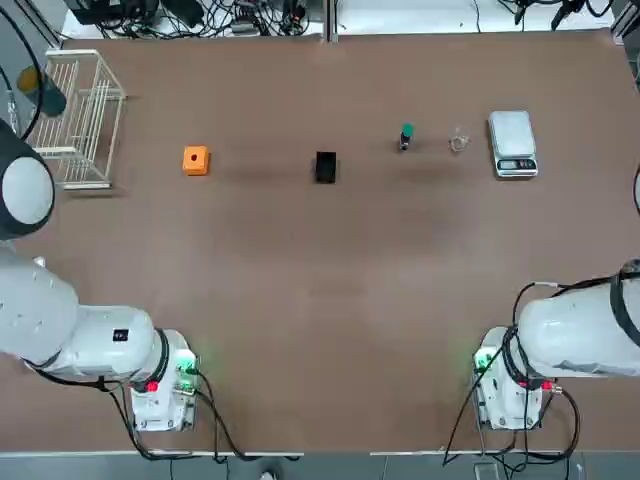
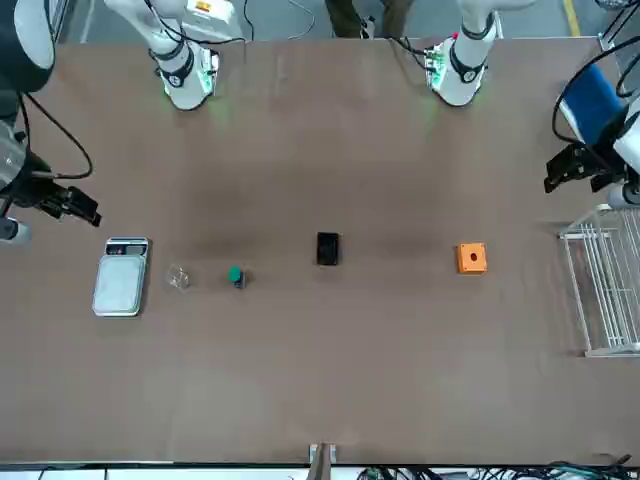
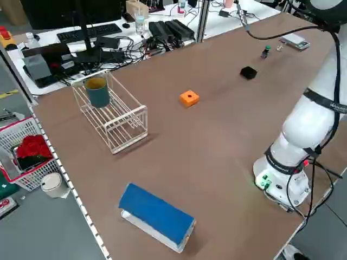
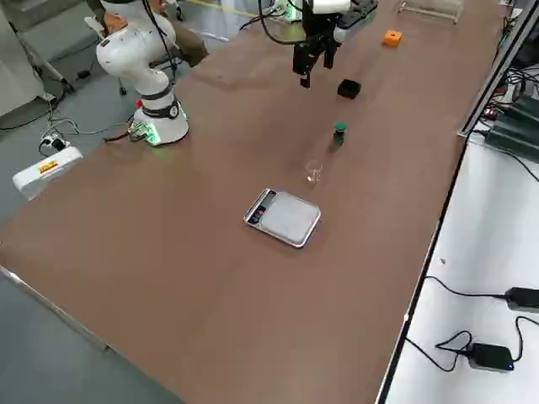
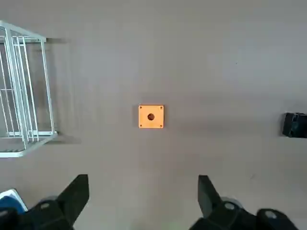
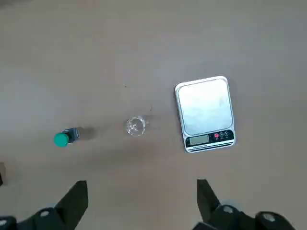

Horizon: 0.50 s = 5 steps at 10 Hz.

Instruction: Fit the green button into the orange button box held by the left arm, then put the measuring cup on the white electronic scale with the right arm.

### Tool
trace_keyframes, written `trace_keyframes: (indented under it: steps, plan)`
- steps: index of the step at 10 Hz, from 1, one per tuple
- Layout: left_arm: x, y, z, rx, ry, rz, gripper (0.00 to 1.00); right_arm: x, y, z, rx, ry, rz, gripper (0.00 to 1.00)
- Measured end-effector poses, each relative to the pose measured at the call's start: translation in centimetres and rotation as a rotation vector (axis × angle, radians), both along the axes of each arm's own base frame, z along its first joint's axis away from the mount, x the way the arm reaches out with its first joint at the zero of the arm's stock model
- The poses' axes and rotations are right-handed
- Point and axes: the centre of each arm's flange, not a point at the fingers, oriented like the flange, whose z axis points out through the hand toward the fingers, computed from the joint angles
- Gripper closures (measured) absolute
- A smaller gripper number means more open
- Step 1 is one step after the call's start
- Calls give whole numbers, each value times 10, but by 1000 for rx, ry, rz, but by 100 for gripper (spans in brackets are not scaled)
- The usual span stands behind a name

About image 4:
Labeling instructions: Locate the black square box base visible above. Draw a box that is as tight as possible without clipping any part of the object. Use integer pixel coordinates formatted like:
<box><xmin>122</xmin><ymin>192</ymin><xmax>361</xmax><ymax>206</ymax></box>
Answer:
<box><xmin>336</xmin><ymin>78</ymin><xmax>362</xmax><ymax>101</ymax></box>

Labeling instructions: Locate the black light stand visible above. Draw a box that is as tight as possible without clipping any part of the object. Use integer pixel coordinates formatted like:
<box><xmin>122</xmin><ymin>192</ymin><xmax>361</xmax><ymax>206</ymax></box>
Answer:
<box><xmin>8</xmin><ymin>0</ymin><xmax>76</xmax><ymax>94</ymax></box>

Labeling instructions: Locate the white power strip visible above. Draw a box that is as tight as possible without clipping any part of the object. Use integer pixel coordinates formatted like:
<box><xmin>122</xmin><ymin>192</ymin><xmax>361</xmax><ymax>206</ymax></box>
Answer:
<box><xmin>39</xmin><ymin>133</ymin><xmax>72</xmax><ymax>155</ymax></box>

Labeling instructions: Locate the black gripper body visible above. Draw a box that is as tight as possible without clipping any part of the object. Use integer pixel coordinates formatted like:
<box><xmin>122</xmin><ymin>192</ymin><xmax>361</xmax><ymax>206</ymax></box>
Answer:
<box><xmin>299</xmin><ymin>10</ymin><xmax>340</xmax><ymax>46</ymax></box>

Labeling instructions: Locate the black power supply box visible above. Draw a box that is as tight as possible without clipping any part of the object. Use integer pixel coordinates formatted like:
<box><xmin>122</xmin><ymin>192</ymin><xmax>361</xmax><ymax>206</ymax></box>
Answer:
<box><xmin>483</xmin><ymin>112</ymin><xmax>539</xmax><ymax>163</ymax></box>
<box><xmin>507</xmin><ymin>93</ymin><xmax>539</xmax><ymax>125</ymax></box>

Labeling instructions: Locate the black power adapter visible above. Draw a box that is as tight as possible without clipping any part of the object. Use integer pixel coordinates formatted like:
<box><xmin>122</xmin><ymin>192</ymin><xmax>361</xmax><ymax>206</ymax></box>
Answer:
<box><xmin>504</xmin><ymin>286</ymin><xmax>539</xmax><ymax>313</ymax></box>

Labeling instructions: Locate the white box with yellow label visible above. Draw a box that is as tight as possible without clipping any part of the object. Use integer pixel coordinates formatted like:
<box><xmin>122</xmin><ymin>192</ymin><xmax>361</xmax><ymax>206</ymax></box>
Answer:
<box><xmin>11</xmin><ymin>145</ymin><xmax>84</xmax><ymax>202</ymax></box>

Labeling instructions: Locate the white electronic scale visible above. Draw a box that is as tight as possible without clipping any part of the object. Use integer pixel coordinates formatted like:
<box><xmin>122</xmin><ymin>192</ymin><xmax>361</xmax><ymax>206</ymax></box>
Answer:
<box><xmin>243</xmin><ymin>188</ymin><xmax>323</xmax><ymax>249</ymax></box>

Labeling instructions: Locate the person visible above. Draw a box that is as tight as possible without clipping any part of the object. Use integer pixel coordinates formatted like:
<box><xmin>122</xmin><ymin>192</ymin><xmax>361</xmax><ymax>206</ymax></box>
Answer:
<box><xmin>86</xmin><ymin>0</ymin><xmax>210</xmax><ymax>68</ymax></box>

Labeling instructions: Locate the black adapter cable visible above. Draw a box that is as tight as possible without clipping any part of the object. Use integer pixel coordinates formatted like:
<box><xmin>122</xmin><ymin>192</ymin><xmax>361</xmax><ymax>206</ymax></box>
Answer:
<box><xmin>424</xmin><ymin>275</ymin><xmax>509</xmax><ymax>299</ymax></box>

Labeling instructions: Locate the clear measuring cup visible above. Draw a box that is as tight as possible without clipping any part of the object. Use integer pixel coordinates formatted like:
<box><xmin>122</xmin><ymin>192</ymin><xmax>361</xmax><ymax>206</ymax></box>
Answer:
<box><xmin>304</xmin><ymin>159</ymin><xmax>324</xmax><ymax>184</ymax></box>

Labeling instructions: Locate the aluminium frame post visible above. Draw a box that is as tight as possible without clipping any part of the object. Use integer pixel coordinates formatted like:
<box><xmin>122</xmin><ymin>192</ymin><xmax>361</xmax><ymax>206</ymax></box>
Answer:
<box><xmin>457</xmin><ymin>0</ymin><xmax>539</xmax><ymax>138</ymax></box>

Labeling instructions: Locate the black adapter with blue light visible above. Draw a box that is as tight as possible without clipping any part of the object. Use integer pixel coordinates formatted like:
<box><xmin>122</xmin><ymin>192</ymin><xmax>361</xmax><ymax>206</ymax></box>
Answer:
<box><xmin>467</xmin><ymin>342</ymin><xmax>515</xmax><ymax>374</ymax></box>

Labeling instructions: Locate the green push button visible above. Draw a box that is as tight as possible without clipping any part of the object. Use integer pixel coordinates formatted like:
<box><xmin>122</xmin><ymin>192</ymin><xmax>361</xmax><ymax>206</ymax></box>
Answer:
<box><xmin>332</xmin><ymin>121</ymin><xmax>349</xmax><ymax>148</ymax></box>

